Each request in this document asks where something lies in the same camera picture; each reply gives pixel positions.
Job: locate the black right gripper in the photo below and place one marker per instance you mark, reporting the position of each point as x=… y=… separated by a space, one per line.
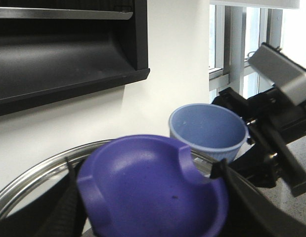
x=273 y=122

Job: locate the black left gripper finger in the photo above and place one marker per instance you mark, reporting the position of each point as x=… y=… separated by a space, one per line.
x=59 y=212

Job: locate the glass lid with purple knob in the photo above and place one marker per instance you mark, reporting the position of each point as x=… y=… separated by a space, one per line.
x=148 y=186

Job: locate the light blue ribbed cup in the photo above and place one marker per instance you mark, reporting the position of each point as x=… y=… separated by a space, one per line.
x=210 y=129

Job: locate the black range hood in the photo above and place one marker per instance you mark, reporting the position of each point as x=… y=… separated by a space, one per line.
x=53 y=50

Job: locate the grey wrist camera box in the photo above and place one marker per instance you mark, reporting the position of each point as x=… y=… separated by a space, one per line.
x=288 y=76

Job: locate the window with grey frame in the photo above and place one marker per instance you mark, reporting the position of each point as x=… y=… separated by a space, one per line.
x=239 y=27

